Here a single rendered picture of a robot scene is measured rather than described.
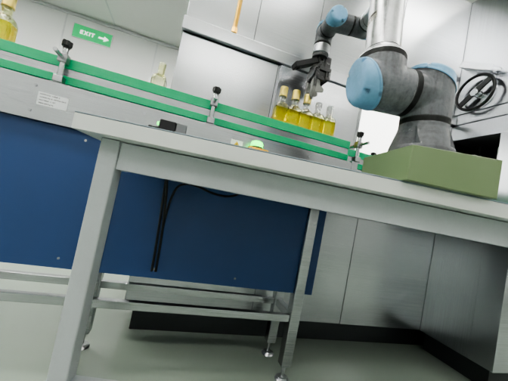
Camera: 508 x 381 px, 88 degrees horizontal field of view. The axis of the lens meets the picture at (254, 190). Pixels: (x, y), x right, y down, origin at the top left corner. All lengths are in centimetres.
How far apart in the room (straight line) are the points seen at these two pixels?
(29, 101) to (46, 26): 399
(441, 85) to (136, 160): 73
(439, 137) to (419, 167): 13
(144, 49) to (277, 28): 334
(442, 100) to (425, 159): 19
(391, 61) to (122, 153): 65
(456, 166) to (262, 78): 95
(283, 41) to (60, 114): 103
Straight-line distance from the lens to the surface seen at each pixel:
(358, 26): 134
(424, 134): 76
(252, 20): 151
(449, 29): 222
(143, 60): 460
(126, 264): 98
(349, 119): 152
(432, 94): 80
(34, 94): 104
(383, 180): 64
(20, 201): 104
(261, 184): 60
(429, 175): 68
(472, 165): 74
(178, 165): 61
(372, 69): 72
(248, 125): 100
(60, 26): 496
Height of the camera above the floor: 64
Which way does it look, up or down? 3 degrees up
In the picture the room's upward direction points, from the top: 11 degrees clockwise
